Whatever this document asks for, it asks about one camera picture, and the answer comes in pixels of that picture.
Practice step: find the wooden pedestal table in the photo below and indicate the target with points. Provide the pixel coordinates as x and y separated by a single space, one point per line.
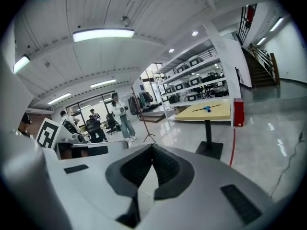
216 115

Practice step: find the dark wooden staircase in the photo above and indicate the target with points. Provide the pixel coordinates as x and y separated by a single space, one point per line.
257 73

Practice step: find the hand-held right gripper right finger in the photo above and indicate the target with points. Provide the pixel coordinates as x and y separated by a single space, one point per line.
185 176

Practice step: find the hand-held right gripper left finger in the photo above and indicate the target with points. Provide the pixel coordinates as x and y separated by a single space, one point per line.
114 176

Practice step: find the group of white screen devices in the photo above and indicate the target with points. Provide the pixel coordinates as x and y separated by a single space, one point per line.
195 81

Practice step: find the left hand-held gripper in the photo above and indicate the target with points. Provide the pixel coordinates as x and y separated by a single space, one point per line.
48 133

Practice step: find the white metal shelf unit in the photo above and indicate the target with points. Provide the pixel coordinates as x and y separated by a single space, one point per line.
216 81

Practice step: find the red plastic crate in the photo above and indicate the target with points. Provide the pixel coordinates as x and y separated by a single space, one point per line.
239 114

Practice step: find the black office chair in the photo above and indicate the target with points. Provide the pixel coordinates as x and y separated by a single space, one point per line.
94 130
110 121

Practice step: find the red-brown coat rack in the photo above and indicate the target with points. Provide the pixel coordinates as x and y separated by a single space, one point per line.
143 118

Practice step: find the long ceiling light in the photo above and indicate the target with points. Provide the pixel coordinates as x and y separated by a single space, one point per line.
21 63
103 35
59 98
103 83

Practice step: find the ceiling mounted sensor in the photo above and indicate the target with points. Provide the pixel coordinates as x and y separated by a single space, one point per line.
125 20

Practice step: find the black chest rig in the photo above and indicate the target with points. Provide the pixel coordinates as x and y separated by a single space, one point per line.
24 121

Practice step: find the brown wooden platform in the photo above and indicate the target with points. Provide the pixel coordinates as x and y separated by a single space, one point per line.
153 119

